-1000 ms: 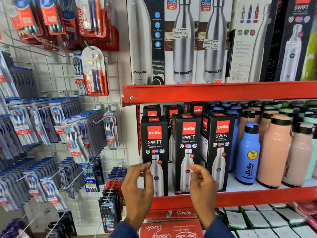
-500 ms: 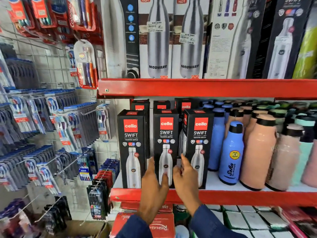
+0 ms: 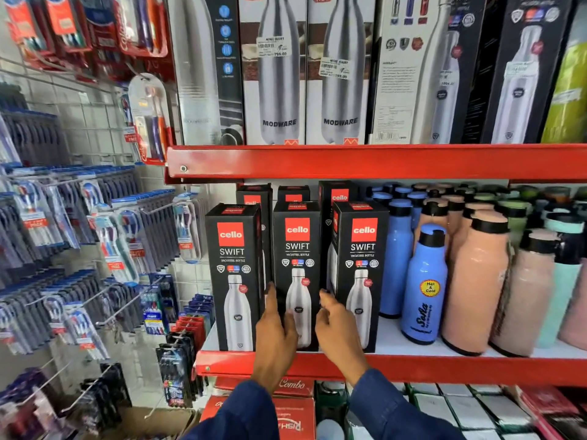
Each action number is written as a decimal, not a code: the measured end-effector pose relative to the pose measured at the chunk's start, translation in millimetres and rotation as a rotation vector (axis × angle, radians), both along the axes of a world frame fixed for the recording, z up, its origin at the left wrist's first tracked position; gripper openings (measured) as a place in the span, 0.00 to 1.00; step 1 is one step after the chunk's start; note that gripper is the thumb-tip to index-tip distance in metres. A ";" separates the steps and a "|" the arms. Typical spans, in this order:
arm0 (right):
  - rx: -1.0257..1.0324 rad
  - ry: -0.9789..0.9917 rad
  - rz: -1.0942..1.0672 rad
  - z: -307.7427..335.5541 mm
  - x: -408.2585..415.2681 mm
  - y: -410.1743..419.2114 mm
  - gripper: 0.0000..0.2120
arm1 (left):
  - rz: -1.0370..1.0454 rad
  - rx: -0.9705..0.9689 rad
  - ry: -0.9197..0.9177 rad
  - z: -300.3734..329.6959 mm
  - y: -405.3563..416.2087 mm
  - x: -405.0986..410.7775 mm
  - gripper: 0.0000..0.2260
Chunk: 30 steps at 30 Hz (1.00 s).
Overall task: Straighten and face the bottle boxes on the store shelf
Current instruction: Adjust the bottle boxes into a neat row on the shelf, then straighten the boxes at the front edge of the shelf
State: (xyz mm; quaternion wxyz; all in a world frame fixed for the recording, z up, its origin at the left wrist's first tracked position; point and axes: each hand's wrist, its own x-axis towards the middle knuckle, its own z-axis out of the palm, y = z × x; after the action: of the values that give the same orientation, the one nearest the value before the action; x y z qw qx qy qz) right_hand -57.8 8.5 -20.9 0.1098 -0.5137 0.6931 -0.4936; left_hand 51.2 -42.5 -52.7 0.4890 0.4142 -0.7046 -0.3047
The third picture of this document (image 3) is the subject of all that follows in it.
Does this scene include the person's left hand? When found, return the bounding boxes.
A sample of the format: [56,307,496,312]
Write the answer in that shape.
[251,282,299,371]

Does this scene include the person's right hand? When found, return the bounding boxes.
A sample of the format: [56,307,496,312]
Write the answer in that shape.
[315,290,370,372]

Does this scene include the black vacuum bottle carton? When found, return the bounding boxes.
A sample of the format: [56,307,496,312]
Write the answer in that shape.
[272,201,322,353]

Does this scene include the person's left forearm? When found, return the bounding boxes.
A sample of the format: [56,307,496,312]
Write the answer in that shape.
[183,366,288,440]

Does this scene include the person's right forearm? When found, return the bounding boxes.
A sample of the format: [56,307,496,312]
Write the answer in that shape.
[345,364,466,440]

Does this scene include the flat red box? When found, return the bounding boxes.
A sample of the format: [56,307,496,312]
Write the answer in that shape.
[215,376,316,399]

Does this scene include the dark green container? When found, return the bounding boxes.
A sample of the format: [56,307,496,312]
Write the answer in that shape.
[316,381,350,427]

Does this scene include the stack of small blue packets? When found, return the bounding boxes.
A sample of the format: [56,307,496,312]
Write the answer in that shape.
[181,293,216,322]

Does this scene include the large red box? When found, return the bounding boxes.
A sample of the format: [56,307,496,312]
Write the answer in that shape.
[200,395,317,440]

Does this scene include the group of black bottle boxes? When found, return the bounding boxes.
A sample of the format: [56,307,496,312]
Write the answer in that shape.
[205,180,390,354]

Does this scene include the stack of small red packets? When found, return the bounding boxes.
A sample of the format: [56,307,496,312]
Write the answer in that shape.
[176,315,207,350]

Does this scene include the blue bottle with yellow label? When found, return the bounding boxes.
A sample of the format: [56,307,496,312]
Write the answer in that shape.
[400,224,448,346]

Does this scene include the red shelf with white board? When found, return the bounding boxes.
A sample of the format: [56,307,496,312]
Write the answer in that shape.
[194,316,587,388]

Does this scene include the row of black toothbrush packs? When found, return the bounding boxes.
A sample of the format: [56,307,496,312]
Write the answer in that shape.
[155,331,206,409]

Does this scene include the group of peach bottles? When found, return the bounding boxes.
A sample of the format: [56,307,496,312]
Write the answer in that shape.
[413,182,559,358]

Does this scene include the red metal shelf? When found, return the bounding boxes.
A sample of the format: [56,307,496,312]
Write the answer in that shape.
[164,144,587,185]

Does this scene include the brown cardboard box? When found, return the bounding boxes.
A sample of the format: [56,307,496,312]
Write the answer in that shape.
[98,405,199,440]

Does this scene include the stack of white green boxes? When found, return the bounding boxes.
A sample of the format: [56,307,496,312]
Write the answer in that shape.
[406,383,544,440]

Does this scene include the rows of blue toothbrush packs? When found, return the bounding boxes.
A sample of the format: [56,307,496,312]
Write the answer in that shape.
[0,165,203,363]

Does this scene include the pale green bottle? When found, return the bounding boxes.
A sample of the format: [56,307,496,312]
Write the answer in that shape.
[494,200,529,250]

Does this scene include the white steel bottle box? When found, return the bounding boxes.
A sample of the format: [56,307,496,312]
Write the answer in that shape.
[305,0,378,145]
[238,0,307,146]

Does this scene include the mint green bottle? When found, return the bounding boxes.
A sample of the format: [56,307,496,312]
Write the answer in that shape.
[536,212,586,350]

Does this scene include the stack of red glossy packs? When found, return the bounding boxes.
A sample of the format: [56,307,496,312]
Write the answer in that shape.
[504,385,587,440]

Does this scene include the white and black bottle box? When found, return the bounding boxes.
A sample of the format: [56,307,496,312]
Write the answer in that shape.
[368,0,488,145]

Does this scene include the clear toothbrush blister pack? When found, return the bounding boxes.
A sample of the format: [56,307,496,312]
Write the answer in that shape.
[127,72,174,167]

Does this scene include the pink bottle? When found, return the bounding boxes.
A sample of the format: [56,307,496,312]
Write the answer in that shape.
[558,249,587,352]

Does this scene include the row of green capped bottles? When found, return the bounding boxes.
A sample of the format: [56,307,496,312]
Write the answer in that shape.
[472,183,587,216]

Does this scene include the grey and black bottle box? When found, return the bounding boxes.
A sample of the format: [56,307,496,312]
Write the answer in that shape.
[166,0,245,146]

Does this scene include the rows of dark brush packs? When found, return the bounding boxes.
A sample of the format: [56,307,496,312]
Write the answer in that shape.
[0,362,134,440]

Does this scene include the black box with white bottle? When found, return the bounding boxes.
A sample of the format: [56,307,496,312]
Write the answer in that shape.
[481,0,577,145]

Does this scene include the row of grey toothbrush packs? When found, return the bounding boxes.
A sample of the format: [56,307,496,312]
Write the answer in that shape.
[0,82,70,168]

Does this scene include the green bottle box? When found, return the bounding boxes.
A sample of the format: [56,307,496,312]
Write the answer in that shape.
[541,26,587,144]

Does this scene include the stack of red toothbrush packs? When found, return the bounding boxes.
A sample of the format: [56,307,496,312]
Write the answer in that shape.
[0,0,170,84]

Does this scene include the white wire grid panel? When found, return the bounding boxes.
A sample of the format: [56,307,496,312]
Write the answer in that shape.
[0,55,212,408]

